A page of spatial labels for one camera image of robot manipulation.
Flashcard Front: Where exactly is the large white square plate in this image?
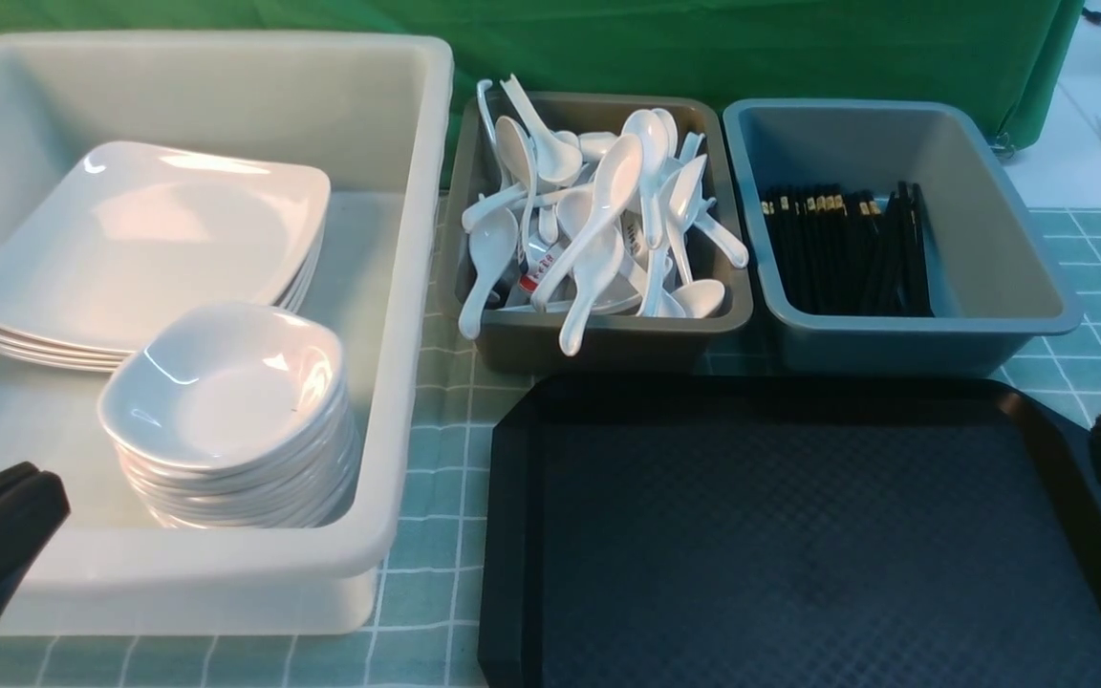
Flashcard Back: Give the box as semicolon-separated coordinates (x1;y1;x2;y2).
0;140;331;354

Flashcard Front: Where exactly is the blue-grey plastic bin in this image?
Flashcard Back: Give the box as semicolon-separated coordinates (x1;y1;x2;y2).
723;97;1083;376

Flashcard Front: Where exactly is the stack of white small bowls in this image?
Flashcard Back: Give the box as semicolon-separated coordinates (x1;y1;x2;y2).
97;302;363;528

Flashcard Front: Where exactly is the stack of white square plates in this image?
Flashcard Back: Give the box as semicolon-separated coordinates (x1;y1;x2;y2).
0;229;325;372

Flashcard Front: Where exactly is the large white plastic tub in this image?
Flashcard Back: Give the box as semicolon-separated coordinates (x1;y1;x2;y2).
0;31;453;636

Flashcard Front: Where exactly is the bundle of black chopsticks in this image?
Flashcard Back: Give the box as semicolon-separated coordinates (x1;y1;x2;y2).
760;182;935;318

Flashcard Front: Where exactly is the green backdrop cloth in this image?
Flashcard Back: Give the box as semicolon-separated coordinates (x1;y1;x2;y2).
0;1;1082;153

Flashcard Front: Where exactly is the green checkered table mat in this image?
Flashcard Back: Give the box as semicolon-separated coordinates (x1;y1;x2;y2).
0;208;1101;687

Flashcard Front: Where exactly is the black plastic serving tray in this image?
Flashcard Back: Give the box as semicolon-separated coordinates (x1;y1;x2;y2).
477;374;1101;687

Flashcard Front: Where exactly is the olive-grey plastic spoon bin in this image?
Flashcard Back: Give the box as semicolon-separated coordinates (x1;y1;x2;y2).
433;92;753;375

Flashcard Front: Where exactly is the pile of white soup spoons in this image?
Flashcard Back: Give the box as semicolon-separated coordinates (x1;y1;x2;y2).
456;75;751;356

